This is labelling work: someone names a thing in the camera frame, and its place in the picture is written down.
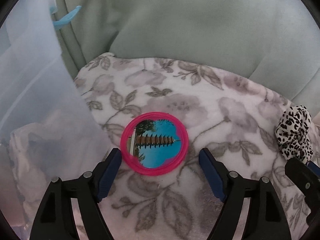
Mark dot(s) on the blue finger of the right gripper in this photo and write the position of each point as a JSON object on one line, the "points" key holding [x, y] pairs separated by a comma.
{"points": [[314, 168], [304, 179]]}

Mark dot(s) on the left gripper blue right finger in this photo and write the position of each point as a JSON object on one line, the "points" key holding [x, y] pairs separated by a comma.
{"points": [[215, 173]]}

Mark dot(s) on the clear plastic storage bin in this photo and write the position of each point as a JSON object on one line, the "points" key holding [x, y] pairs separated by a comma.
{"points": [[47, 130]]}

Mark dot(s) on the pink round mirror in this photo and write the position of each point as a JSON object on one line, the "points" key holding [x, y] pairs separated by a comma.
{"points": [[154, 143]]}

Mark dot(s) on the black white spotted scrunchie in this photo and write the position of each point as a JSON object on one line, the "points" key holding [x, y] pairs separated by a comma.
{"points": [[292, 134]]}

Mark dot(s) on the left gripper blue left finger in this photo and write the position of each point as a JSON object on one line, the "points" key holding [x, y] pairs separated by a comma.
{"points": [[107, 172]]}

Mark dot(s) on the floral tablecloth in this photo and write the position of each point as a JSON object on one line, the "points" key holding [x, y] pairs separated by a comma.
{"points": [[230, 115]]}

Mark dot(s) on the green curtain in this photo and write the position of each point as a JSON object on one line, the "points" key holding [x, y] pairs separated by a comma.
{"points": [[272, 42]]}

